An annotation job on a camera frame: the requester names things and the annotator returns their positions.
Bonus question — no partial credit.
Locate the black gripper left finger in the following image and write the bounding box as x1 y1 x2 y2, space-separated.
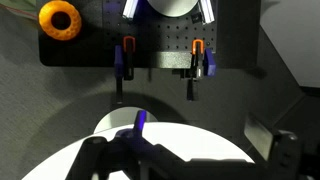
64 109 188 180

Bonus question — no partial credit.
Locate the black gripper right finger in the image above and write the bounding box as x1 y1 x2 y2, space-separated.
244 113 320 180

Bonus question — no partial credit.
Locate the round grey robot base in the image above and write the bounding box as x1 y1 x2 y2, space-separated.
146 0 198 18

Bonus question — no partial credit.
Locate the silver aluminium extrusion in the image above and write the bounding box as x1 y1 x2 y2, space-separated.
198 0 216 25
122 0 140 20

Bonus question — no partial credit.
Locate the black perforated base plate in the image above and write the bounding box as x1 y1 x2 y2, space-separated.
37 0 262 69

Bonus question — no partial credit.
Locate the orange textured ring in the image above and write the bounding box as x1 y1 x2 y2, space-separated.
38 0 83 42

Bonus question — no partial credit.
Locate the small black bracket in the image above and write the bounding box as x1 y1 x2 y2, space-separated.
190 11 203 25

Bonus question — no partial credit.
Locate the thin red wire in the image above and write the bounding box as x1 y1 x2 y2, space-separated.
0 2 40 20

